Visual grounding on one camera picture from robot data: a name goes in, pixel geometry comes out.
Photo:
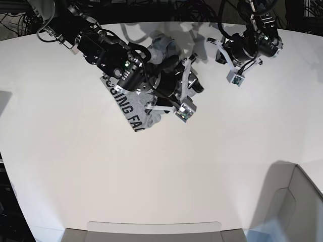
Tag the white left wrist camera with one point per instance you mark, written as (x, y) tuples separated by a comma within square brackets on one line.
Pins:
[(236, 74)]

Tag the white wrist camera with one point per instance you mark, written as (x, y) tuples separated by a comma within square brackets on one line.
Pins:
[(187, 108), (236, 74)]

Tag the grey T-shirt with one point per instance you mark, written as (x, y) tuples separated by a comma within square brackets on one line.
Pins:
[(131, 108)]

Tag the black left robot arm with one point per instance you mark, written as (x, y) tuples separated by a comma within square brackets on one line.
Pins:
[(260, 38)]

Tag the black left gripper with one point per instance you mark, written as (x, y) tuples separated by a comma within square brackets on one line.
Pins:
[(238, 55)]

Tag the grey bin at right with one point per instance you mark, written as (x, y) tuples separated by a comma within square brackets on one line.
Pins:
[(289, 206)]

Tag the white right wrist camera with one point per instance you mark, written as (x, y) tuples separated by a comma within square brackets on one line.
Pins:
[(187, 108)]

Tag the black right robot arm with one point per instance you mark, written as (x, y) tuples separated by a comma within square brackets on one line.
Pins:
[(68, 25)]

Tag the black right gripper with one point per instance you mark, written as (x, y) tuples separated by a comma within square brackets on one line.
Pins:
[(172, 87)]

